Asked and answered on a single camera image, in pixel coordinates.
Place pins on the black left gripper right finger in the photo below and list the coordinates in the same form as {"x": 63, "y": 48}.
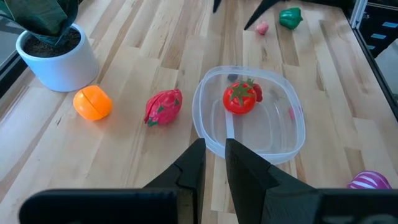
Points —
{"x": 255, "y": 186}

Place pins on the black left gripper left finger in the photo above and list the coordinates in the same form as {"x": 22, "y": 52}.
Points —
{"x": 186, "y": 186}

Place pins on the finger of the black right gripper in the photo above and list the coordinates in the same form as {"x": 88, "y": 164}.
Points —
{"x": 216, "y": 4}
{"x": 261, "y": 9}

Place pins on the pink toy fruit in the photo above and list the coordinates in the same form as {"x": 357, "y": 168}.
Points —
{"x": 262, "y": 28}

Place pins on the green toy bell pepper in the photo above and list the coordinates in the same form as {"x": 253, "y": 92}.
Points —
{"x": 290, "y": 18}

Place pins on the clear plastic tupperware container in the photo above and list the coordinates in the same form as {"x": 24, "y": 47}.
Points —
{"x": 264, "y": 130}

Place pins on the red toy strawberry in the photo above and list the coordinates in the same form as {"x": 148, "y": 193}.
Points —
{"x": 258, "y": 91}

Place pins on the red toy dragon fruit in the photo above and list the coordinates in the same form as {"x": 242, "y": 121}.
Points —
{"x": 163, "y": 107}

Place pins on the red toy tomato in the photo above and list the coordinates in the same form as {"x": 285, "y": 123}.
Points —
{"x": 237, "y": 99}

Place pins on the purple white striped toy onion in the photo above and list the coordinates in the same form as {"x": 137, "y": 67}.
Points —
{"x": 368, "y": 180}

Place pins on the orange toy fruit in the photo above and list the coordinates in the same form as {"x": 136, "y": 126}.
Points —
{"x": 92, "y": 102}

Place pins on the snake plant in white pot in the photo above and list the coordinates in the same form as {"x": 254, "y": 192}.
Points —
{"x": 62, "y": 68}

